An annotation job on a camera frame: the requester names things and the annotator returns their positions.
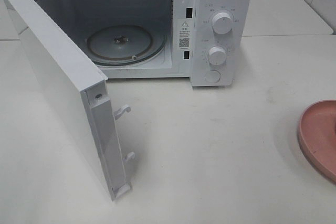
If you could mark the upper white power knob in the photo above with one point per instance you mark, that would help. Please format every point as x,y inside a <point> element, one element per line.
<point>222,22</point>

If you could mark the white microwave oven body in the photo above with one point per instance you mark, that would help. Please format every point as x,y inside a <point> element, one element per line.
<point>186,23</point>

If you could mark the pink plate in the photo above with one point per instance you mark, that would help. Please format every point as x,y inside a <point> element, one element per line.
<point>316,137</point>

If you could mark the round white door button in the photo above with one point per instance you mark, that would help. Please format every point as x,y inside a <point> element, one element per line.
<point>212,76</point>

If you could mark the white timer knob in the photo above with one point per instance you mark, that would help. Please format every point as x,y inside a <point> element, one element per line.
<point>217,56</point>

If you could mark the white microwave door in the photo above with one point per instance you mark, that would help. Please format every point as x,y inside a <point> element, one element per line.
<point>76,89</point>

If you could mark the glass turntable plate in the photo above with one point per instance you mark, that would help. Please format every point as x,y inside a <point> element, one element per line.
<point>122,45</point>

